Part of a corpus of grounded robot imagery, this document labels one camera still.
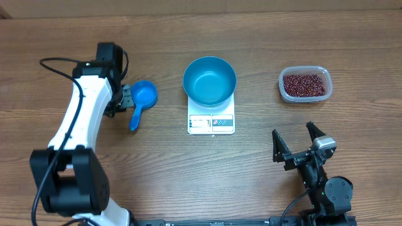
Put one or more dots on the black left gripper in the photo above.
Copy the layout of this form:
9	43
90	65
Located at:
128	102

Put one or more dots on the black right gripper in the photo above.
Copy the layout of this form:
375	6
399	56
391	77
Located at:
281	150

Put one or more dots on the blue plastic measuring scoop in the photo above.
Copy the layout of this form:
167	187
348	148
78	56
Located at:
145	96

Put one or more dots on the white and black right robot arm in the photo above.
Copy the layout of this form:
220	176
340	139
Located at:
330	197

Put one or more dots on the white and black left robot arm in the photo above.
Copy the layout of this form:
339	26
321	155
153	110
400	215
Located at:
69	178

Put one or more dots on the white digital kitchen scale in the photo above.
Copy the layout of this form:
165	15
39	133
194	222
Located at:
218	120

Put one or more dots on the teal blue bowl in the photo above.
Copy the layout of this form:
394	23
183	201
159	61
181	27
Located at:
209	81

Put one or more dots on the red beans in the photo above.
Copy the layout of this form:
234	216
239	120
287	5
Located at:
298	85

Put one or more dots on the clear plastic container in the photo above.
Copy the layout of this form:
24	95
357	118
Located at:
306	70

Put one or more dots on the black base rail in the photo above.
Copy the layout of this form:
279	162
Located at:
272	221

